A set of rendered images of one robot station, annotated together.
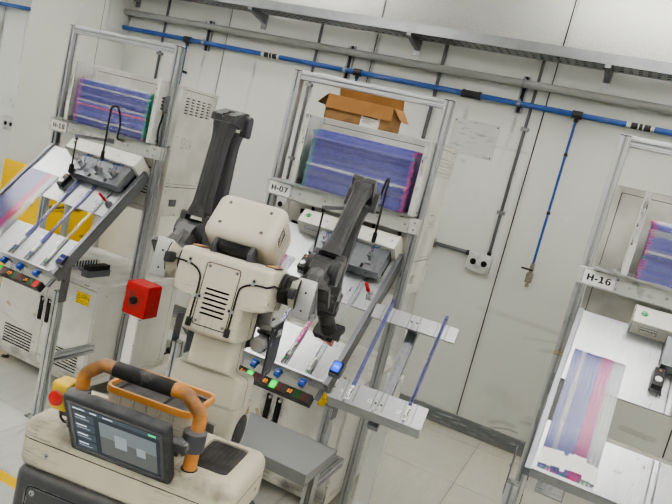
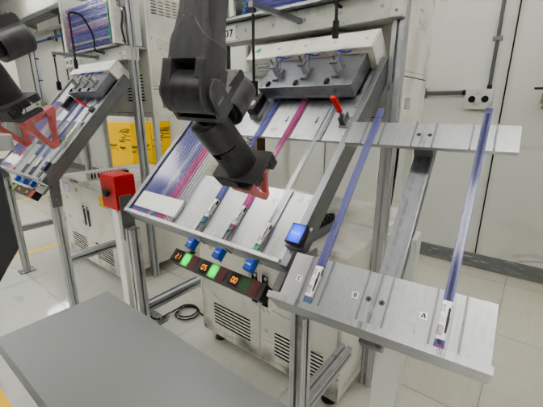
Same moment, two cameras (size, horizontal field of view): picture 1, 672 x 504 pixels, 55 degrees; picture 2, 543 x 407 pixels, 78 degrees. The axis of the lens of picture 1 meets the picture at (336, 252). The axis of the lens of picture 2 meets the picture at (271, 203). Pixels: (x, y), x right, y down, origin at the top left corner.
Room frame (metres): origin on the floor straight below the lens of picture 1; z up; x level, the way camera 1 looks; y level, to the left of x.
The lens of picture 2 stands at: (1.67, -0.24, 1.07)
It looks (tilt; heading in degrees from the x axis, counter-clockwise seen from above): 16 degrees down; 15
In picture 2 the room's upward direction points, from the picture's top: straight up
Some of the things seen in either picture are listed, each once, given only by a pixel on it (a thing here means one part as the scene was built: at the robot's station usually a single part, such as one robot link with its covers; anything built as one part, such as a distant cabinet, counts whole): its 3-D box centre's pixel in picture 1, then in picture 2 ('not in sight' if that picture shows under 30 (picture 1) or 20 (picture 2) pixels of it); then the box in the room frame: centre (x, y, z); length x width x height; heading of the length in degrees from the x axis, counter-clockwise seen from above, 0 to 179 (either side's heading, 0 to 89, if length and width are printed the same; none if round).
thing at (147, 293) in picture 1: (128, 361); (126, 253); (2.92, 0.83, 0.39); 0.24 x 0.24 x 0.78; 67
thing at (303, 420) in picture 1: (300, 407); (304, 275); (3.07, -0.02, 0.31); 0.70 x 0.65 x 0.62; 67
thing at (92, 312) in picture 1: (75, 260); (103, 172); (3.46, 1.38, 0.66); 1.01 x 0.73 x 1.31; 157
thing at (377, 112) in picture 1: (379, 110); not in sight; (3.25, -0.04, 1.82); 0.68 x 0.30 x 0.20; 67
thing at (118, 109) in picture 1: (110, 209); (127, 124); (3.65, 1.31, 0.95); 1.35 x 0.82 x 1.90; 157
